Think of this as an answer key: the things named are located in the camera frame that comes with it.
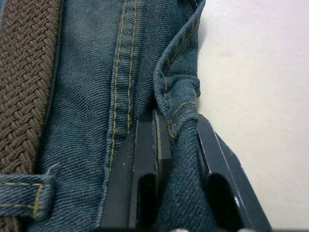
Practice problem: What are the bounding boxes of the blue denim shorts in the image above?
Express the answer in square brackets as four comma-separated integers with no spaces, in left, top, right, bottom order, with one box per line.
[0,0,218,232]

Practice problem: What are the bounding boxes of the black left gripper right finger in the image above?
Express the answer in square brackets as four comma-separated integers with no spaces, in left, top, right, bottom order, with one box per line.
[195,114,273,230]

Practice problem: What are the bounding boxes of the brown braided belt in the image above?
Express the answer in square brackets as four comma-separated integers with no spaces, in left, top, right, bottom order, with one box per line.
[0,0,62,232]

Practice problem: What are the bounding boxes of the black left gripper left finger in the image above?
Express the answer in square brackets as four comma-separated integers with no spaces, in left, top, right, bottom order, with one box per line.
[98,109,173,230]

